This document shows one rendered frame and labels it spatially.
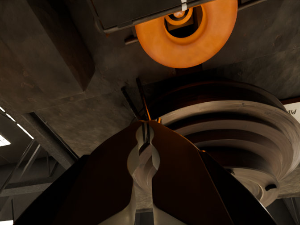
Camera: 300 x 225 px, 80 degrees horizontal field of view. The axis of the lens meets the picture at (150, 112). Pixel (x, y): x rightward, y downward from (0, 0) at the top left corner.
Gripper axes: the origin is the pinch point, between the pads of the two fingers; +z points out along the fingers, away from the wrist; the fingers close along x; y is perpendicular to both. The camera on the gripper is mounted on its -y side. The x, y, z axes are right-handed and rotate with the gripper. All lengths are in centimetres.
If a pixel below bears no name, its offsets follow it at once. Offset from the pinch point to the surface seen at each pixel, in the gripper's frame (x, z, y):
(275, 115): 25.1, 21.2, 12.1
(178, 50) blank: 5.1, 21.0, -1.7
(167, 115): 3.1, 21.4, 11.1
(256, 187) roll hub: 23.0, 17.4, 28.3
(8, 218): -691, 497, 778
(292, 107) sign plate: 40, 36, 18
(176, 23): 5.8, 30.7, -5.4
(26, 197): -654, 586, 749
